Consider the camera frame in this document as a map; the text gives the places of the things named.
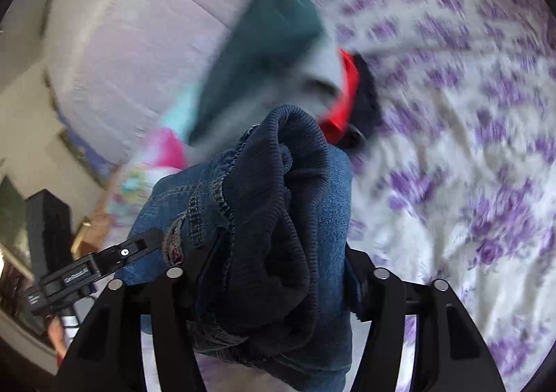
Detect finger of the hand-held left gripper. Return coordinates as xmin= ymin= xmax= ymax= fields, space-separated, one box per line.
xmin=92 ymin=228 xmax=164 ymax=280

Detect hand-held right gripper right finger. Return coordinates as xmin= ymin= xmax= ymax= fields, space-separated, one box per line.
xmin=343 ymin=244 xmax=507 ymax=392

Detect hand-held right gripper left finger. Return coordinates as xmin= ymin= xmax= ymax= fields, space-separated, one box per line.
xmin=54 ymin=235 xmax=227 ymax=392

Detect blue denim pants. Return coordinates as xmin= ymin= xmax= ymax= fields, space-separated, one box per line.
xmin=115 ymin=103 xmax=354 ymax=392

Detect folded teal pants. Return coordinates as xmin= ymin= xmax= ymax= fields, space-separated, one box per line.
xmin=189 ymin=0 xmax=327 ymax=146

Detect black box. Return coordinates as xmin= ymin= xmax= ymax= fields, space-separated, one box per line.
xmin=26 ymin=189 xmax=74 ymax=281

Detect folded teal pink floral blanket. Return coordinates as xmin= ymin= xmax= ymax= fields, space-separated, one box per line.
xmin=106 ymin=108 xmax=192 ymax=219

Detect folded red garment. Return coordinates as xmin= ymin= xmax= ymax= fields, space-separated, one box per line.
xmin=319 ymin=49 xmax=362 ymax=143

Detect purple floral bed quilt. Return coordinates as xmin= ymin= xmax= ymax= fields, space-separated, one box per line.
xmin=304 ymin=0 xmax=556 ymax=392

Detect folded black garment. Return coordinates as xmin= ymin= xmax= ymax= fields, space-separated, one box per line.
xmin=343 ymin=54 xmax=384 ymax=150

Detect folded grey garment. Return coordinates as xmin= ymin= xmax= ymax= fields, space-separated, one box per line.
xmin=278 ymin=40 xmax=345 ymax=116

